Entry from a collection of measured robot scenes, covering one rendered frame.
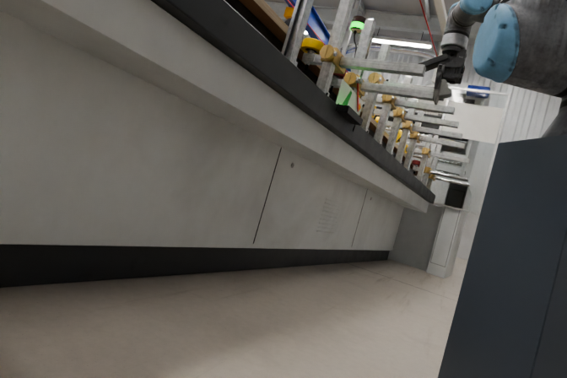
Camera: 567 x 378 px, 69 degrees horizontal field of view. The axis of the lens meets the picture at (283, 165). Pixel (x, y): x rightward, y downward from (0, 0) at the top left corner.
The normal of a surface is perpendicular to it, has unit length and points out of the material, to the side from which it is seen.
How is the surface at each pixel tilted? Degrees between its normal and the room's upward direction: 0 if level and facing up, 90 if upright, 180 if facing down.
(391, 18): 90
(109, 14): 90
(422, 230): 90
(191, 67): 90
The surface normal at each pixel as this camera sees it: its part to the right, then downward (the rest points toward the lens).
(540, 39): -0.08, -0.02
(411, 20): -0.37, -0.16
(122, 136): 0.85, 0.22
